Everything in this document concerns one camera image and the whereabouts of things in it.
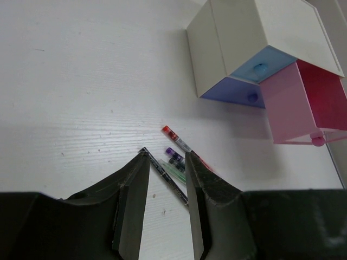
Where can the pink drawer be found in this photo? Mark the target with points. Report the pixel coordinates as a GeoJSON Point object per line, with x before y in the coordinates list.
{"type": "Point", "coordinates": [305, 105]}

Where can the green gel pen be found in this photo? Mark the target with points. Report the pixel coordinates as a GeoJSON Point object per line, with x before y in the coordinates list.
{"type": "Point", "coordinates": [173, 171]}

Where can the black gel pen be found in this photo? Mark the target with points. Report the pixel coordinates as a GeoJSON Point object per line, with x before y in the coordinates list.
{"type": "Point", "coordinates": [162, 172]}

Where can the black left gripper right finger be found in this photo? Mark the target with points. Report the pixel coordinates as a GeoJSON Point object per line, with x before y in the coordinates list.
{"type": "Point", "coordinates": [227, 223]}

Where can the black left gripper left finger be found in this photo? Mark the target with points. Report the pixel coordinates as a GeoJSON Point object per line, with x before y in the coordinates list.
{"type": "Point", "coordinates": [103, 221]}

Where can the light blue small drawer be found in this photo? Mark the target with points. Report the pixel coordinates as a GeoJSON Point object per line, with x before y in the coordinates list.
{"type": "Point", "coordinates": [264, 64]}

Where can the white mini drawer cabinet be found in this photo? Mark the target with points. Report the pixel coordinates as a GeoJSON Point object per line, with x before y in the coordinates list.
{"type": "Point", "coordinates": [225, 34]}

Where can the red gel pen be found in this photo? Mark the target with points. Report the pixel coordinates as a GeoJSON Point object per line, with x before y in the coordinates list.
{"type": "Point", "coordinates": [182, 145]}

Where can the purple lower drawer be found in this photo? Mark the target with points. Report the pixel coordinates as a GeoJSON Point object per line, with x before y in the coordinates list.
{"type": "Point", "coordinates": [236, 91]}

